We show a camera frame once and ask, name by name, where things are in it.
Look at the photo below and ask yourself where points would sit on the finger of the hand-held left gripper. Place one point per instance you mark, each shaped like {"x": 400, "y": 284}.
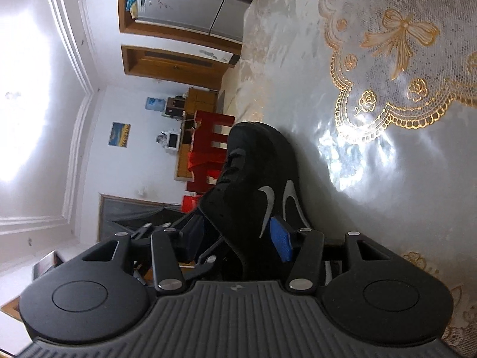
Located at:
{"x": 145, "y": 231}
{"x": 214, "y": 259}

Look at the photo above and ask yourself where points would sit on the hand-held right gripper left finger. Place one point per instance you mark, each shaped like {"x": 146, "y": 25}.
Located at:
{"x": 193, "y": 238}

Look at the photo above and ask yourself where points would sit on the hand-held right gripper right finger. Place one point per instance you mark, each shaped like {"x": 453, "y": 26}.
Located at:
{"x": 283, "y": 242}

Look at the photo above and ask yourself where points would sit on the black sneaker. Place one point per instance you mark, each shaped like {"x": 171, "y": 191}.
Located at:
{"x": 249, "y": 145}

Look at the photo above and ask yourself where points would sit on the dark door curtain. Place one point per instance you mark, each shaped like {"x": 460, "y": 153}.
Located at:
{"x": 126, "y": 212}

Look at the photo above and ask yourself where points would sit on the red plastic stool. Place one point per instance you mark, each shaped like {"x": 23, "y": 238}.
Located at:
{"x": 190, "y": 203}

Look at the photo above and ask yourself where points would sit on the white monitor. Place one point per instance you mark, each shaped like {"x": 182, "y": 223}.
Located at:
{"x": 173, "y": 141}

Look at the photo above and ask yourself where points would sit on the red wooden chair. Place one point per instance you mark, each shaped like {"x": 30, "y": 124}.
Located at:
{"x": 212, "y": 119}

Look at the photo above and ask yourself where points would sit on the blue water bottle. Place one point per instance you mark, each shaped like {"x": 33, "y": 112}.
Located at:
{"x": 154, "y": 103}

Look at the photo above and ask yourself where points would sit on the low wooden cabinet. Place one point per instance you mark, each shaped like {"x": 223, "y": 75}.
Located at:
{"x": 201, "y": 99}

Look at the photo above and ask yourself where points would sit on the wooden door with glass panel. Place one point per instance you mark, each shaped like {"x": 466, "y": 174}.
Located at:
{"x": 167, "y": 67}

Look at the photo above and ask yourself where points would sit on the blue bag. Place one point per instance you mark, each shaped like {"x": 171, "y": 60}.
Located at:
{"x": 132, "y": 0}

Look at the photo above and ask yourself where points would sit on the silver refrigerator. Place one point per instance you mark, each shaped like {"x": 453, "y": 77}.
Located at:
{"x": 193, "y": 3}

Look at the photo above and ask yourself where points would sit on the wall poster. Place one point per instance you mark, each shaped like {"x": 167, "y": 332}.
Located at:
{"x": 120, "y": 134}

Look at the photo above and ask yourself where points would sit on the wooden doorway frame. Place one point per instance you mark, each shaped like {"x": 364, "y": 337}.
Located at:
{"x": 126, "y": 15}

